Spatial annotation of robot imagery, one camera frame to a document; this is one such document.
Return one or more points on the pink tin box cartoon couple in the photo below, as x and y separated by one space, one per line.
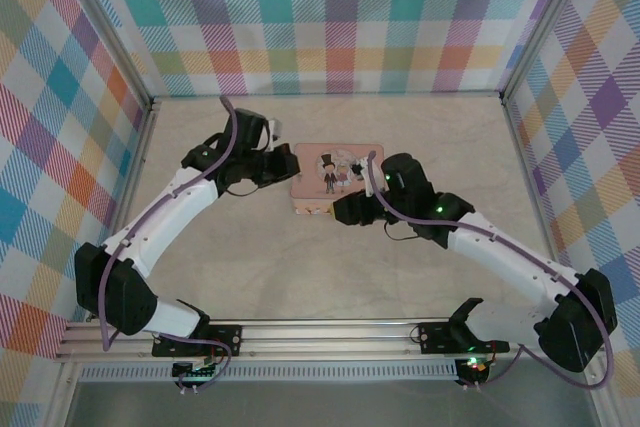
310 172

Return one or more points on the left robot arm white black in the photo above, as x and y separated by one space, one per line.
150 227

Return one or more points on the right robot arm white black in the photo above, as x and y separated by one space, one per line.
500 252

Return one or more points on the grey metal panel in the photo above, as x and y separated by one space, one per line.
325 404

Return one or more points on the controller board orange part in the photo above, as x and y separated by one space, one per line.
475 366

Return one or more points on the aluminium mounting rail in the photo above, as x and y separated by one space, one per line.
325 334

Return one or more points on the aluminium side floor rail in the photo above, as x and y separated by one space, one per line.
132 182
527 172

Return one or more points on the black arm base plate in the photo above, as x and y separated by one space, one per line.
435 337
225 339

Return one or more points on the aluminium frame post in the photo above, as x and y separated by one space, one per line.
545 22
111 32

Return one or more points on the aluminium outer frame leg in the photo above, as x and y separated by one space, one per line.
602 402
62 397

